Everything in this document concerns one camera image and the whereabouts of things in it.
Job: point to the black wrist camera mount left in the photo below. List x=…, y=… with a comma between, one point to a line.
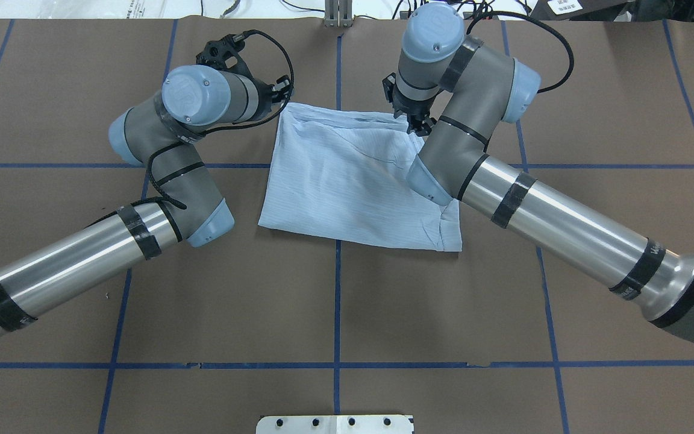
x=224, y=55

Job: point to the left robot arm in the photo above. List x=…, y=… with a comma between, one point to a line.
x=159, y=135

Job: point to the light blue striped shirt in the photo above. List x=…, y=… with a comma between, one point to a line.
x=343, y=175

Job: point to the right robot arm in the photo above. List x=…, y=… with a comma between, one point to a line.
x=454, y=91

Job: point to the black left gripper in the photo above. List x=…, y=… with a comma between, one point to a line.
x=279, y=91

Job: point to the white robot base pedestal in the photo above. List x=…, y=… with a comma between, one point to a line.
x=367, y=423

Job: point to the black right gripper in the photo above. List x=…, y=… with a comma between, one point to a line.
x=409, y=111

